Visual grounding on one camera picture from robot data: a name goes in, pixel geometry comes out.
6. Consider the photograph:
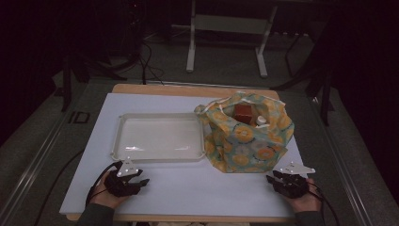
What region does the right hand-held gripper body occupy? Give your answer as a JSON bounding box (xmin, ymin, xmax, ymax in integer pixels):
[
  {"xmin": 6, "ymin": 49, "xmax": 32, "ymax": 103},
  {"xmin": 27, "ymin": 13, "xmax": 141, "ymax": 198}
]
[{"xmin": 275, "ymin": 161, "xmax": 316, "ymax": 200}]

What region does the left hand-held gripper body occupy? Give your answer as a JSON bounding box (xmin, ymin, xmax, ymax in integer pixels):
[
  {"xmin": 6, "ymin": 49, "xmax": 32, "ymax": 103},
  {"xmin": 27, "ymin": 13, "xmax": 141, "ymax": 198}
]
[{"xmin": 104, "ymin": 156, "xmax": 140, "ymax": 198}]

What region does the floral fabric bag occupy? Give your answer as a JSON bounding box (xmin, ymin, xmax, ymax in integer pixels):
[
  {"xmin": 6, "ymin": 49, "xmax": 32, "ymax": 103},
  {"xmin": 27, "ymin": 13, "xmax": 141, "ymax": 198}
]
[{"xmin": 194, "ymin": 90, "xmax": 295, "ymax": 173}]

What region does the white plastic tray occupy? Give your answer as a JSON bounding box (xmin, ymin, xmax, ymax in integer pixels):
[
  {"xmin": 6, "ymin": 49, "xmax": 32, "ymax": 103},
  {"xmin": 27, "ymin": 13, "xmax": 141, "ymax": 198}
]
[{"xmin": 110, "ymin": 112, "xmax": 207, "ymax": 163}]

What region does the brown carton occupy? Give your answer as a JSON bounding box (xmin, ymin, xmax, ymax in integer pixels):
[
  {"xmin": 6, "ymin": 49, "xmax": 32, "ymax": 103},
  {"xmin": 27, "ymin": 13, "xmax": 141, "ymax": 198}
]
[{"xmin": 233, "ymin": 103, "xmax": 255, "ymax": 125}]

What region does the person's left hand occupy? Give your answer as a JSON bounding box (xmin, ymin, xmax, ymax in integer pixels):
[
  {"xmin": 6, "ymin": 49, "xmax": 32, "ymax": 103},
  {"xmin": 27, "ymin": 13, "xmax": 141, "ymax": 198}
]
[{"xmin": 90, "ymin": 180, "xmax": 130, "ymax": 210}]

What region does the person's right hand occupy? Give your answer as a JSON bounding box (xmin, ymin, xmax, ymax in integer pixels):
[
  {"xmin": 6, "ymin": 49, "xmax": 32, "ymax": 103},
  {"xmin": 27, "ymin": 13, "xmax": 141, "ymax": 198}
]
[{"xmin": 283, "ymin": 178, "xmax": 323, "ymax": 213}]

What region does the black tripod stand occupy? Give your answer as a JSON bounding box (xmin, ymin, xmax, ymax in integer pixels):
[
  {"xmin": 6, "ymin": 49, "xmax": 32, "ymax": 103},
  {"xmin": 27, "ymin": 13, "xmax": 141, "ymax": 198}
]
[
  {"xmin": 271, "ymin": 31, "xmax": 336, "ymax": 126},
  {"xmin": 60, "ymin": 53, "xmax": 128, "ymax": 112}
]

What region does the white metal stand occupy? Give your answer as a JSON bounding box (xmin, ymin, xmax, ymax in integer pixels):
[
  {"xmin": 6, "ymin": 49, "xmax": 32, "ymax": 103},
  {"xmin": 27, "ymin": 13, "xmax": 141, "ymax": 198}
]
[{"xmin": 186, "ymin": 0, "xmax": 279, "ymax": 79}]

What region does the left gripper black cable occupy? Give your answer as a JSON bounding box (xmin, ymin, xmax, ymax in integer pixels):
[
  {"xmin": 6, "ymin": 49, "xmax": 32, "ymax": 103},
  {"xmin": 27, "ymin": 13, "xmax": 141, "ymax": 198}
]
[{"xmin": 85, "ymin": 161, "xmax": 122, "ymax": 207}]

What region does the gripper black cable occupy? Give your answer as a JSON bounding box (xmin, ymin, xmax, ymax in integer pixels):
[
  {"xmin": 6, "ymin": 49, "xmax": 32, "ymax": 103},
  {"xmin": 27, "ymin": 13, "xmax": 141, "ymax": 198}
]
[
  {"xmin": 85, "ymin": 161, "xmax": 122, "ymax": 207},
  {"xmin": 309, "ymin": 180, "xmax": 342, "ymax": 226}
]

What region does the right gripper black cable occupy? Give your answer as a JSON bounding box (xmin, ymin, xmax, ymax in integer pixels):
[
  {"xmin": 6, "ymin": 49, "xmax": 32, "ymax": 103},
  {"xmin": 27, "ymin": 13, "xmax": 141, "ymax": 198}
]
[{"xmin": 309, "ymin": 180, "xmax": 342, "ymax": 226}]

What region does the metal floor rail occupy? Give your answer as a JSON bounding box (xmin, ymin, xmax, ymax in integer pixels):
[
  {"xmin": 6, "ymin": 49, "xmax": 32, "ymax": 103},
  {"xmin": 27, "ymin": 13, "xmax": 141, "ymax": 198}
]
[
  {"xmin": 310, "ymin": 97, "xmax": 375, "ymax": 226},
  {"xmin": 0, "ymin": 107, "xmax": 74, "ymax": 226}
]

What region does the black floor cable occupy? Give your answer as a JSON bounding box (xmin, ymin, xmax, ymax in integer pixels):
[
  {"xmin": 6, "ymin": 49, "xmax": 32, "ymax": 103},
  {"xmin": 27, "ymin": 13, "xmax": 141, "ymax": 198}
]
[{"xmin": 33, "ymin": 150, "xmax": 85, "ymax": 226}]

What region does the black cable bundle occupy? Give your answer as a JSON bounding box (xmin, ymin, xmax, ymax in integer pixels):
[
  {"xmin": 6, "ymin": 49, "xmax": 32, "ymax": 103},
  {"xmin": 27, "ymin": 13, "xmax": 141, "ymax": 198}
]
[{"xmin": 137, "ymin": 40, "xmax": 165, "ymax": 86}]

